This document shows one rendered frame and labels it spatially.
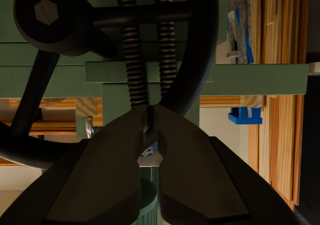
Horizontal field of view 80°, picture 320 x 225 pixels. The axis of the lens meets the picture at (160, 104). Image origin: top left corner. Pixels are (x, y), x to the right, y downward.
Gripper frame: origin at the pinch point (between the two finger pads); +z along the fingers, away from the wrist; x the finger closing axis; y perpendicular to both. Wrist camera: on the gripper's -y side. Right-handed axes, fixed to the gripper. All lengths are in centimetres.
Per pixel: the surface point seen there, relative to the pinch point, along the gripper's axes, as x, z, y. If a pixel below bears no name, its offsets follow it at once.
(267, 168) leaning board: 115, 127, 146
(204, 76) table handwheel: 4.9, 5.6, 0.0
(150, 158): -0.5, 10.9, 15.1
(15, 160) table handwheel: -12.9, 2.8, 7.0
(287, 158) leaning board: 110, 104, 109
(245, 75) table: 17.5, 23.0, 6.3
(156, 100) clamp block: 0.6, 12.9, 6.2
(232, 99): 21.6, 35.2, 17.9
